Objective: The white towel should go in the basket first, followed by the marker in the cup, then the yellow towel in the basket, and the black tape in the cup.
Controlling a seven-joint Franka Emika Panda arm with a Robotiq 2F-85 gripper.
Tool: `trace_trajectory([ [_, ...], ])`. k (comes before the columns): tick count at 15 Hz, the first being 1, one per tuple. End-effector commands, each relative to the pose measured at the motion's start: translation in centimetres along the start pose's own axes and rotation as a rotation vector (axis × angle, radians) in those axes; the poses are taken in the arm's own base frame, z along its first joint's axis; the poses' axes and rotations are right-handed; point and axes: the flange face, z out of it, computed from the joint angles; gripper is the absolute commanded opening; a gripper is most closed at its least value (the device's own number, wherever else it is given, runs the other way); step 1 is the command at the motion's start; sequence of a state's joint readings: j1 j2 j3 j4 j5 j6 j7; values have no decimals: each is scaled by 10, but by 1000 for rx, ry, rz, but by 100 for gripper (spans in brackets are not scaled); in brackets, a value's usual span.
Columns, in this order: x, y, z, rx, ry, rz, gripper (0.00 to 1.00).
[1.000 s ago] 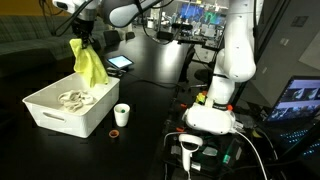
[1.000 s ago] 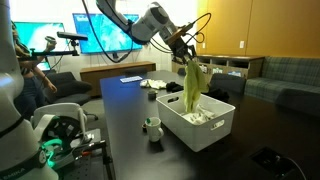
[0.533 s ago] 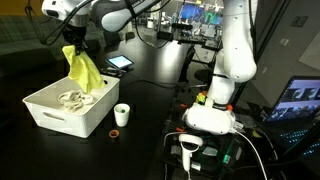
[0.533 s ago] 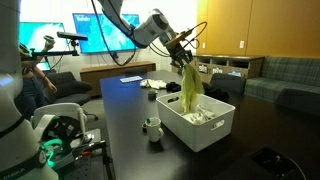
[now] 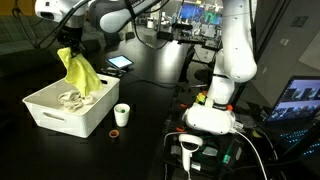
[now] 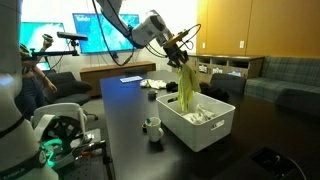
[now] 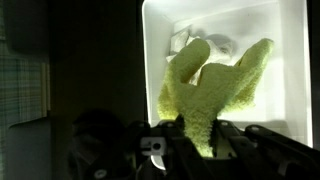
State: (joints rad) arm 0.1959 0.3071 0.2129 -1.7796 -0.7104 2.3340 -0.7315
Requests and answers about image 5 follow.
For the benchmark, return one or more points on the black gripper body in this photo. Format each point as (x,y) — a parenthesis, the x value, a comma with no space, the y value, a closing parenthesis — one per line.
(70,35)

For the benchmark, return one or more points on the yellow cloth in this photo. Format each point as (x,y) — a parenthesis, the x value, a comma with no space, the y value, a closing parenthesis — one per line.
(81,75)

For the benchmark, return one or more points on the white towel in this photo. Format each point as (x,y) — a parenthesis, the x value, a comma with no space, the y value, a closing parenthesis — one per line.
(71,100)

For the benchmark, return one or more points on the green marker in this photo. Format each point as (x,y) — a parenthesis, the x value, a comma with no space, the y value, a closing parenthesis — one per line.
(123,109)

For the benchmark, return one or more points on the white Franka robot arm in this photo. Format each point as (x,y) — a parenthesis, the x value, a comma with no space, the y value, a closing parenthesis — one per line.
(233,50)

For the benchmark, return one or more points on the white plastic basket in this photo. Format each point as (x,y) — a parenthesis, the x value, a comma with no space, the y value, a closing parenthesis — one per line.
(80,123)

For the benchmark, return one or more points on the orange tape roll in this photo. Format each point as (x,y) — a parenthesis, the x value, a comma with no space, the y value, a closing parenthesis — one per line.
(114,133)

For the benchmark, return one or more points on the tablet with lit screen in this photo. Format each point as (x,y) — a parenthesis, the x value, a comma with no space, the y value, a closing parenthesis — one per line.
(120,61)

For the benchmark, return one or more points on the green plaid sofa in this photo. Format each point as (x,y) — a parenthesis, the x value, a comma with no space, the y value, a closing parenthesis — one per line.
(20,36)

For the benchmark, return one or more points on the white mug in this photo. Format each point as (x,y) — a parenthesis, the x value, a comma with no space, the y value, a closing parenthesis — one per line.
(121,116)

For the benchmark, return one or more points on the white VR controller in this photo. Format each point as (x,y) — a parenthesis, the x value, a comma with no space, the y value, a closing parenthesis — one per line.
(188,146)

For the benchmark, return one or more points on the white VR headset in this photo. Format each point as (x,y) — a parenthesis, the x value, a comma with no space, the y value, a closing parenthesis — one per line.
(208,118)

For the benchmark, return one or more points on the open black laptop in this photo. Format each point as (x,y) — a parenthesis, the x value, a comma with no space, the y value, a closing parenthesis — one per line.
(295,100)

